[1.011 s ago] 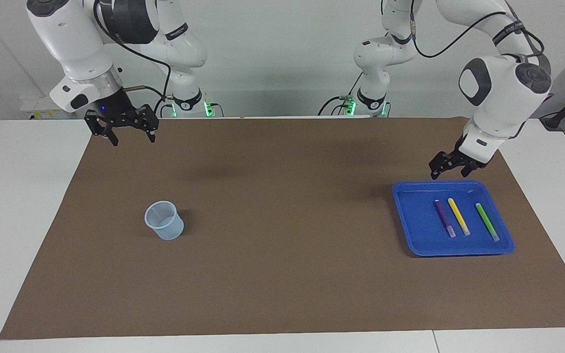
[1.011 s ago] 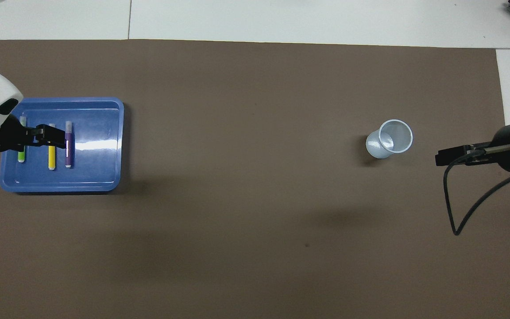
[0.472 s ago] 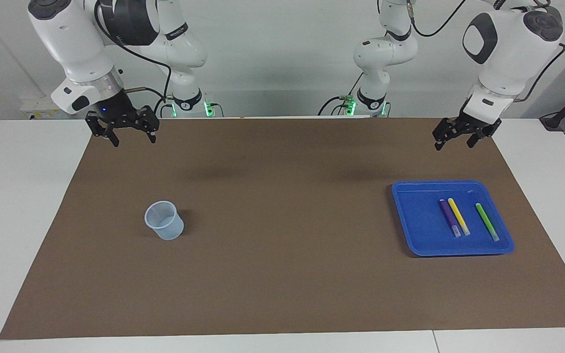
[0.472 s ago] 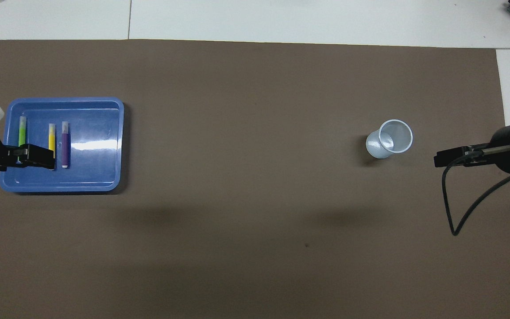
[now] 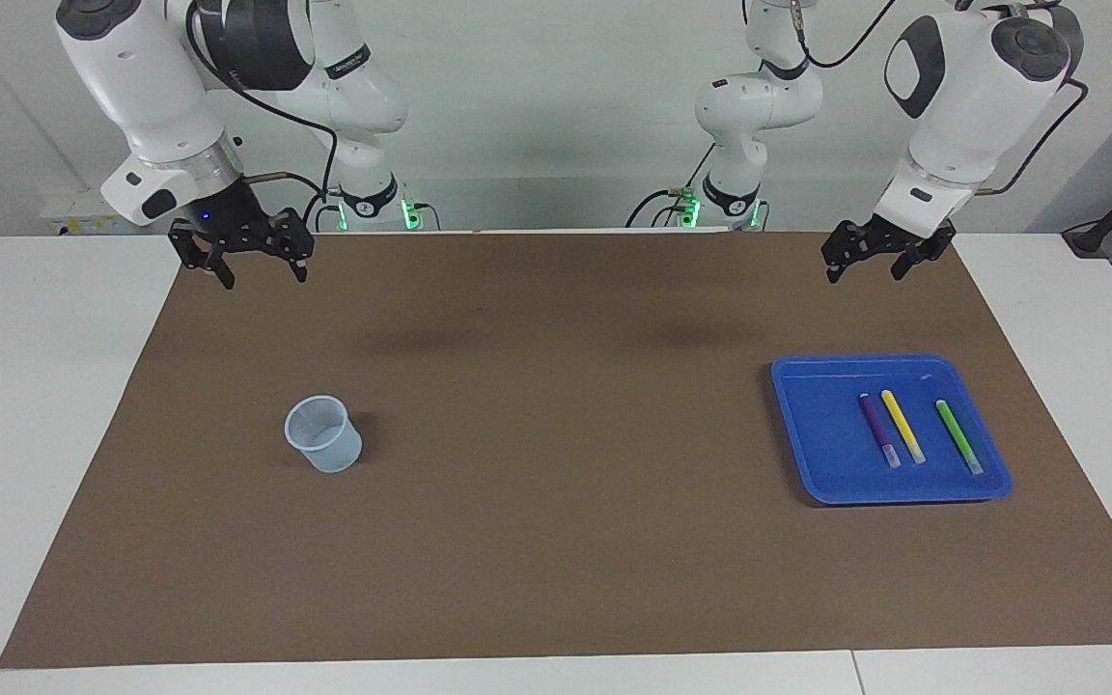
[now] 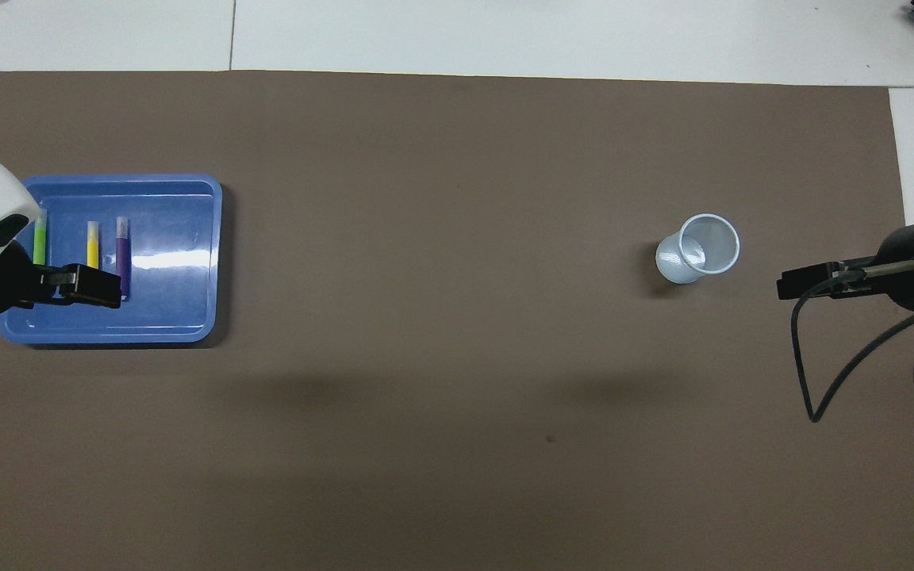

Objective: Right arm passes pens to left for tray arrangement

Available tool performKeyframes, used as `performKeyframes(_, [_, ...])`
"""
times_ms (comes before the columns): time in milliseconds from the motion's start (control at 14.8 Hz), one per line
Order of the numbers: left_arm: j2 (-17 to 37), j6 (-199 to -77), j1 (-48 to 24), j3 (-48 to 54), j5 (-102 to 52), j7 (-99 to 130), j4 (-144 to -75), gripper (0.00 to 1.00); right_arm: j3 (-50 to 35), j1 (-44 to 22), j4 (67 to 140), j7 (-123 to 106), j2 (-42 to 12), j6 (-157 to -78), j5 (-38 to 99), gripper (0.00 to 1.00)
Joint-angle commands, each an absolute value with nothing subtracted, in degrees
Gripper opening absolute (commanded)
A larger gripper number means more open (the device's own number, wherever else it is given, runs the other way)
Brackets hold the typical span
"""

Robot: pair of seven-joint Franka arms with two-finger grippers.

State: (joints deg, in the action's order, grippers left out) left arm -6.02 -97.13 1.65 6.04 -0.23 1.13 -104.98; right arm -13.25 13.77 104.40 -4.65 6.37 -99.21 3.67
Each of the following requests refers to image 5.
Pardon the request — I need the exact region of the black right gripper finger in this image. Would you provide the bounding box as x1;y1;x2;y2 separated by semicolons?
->
168;220;236;292
262;208;316;285

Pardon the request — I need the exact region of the yellow pen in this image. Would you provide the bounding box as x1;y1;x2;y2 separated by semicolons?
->
880;389;928;465

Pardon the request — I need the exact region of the purple pen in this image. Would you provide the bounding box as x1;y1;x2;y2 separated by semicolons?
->
858;392;903;470

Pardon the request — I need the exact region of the green pen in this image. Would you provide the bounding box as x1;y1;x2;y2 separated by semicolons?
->
935;399;985;476

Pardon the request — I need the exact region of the blue plastic tray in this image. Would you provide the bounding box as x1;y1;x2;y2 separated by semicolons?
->
771;354;1014;506

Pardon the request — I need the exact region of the white power strip box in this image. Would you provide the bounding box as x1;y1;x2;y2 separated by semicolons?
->
40;188;137;236

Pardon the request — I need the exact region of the clear plastic cup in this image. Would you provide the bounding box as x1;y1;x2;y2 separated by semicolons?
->
284;396;364;474

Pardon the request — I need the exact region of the brown table mat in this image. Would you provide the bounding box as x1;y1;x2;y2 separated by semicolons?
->
0;230;1112;669

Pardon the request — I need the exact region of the black base cable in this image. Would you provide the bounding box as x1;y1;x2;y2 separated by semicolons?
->
301;183;345;234
625;143;713;230

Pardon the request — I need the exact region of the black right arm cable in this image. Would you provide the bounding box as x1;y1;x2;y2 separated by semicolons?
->
184;0;340;233

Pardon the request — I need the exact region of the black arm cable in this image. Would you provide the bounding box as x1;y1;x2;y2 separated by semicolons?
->
792;0;1090;197
184;0;340;233

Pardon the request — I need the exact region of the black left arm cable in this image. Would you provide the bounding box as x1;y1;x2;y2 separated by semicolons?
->
792;0;1090;197

